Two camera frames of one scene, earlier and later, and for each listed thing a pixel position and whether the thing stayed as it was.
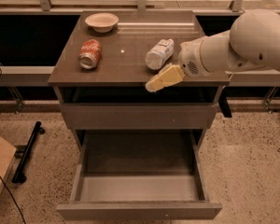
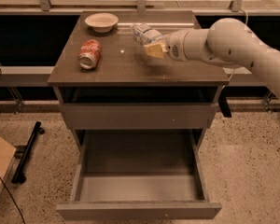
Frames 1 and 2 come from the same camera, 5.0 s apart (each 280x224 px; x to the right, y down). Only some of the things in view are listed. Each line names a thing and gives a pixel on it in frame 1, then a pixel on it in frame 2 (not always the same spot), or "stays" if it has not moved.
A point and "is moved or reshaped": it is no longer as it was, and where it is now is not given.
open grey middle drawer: (139, 175) stays
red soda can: (91, 52) stays
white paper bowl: (102, 22) stays
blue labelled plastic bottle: (154, 59) is moved or reshaped
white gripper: (189, 59) -> (175, 46)
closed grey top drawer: (133, 116) stays
